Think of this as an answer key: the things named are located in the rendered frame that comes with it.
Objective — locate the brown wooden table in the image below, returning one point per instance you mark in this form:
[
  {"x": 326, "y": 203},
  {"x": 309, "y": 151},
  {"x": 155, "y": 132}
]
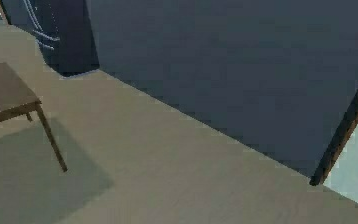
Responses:
[{"x": 7, "y": 90}]

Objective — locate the dark brown door frame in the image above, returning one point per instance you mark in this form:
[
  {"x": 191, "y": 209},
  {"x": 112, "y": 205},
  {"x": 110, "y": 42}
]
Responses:
[{"x": 345, "y": 128}]

